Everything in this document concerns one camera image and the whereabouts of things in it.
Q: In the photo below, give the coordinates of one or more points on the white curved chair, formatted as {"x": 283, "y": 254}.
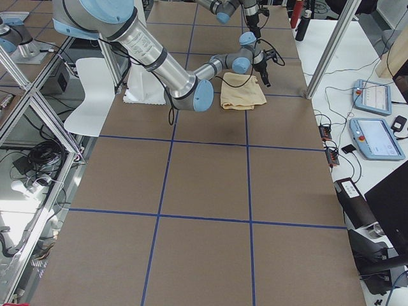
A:
{"x": 88, "y": 118}

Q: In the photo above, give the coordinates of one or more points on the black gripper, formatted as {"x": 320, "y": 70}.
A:
{"x": 253, "y": 23}
{"x": 261, "y": 67}

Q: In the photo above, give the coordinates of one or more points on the lower blue teach pendant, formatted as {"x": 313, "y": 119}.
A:
{"x": 375, "y": 139}

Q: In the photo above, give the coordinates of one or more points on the upper blue teach pendant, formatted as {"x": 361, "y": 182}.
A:
{"x": 372, "y": 97}

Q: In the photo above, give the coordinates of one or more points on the red water bottle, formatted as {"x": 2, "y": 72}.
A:
{"x": 297, "y": 9}

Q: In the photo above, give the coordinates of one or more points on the black water bottle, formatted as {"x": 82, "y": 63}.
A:
{"x": 303, "y": 25}

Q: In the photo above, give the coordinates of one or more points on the white central mounting column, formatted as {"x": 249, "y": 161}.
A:
{"x": 143, "y": 87}

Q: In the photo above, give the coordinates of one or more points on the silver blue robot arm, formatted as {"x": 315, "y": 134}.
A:
{"x": 223, "y": 10}
{"x": 119, "y": 21}

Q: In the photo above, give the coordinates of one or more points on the blue teach pendant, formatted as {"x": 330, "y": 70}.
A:
{"x": 372, "y": 97}
{"x": 375, "y": 139}

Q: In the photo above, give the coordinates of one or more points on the black monitor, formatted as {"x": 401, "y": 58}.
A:
{"x": 388, "y": 203}

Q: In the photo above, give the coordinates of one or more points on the aluminium frame post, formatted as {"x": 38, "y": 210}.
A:
{"x": 339, "y": 31}

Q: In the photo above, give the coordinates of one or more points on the beige long-sleeve printed shirt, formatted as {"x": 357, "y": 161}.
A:
{"x": 241, "y": 92}

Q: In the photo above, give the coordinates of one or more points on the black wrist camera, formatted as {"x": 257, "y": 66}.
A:
{"x": 264, "y": 11}
{"x": 273, "y": 55}

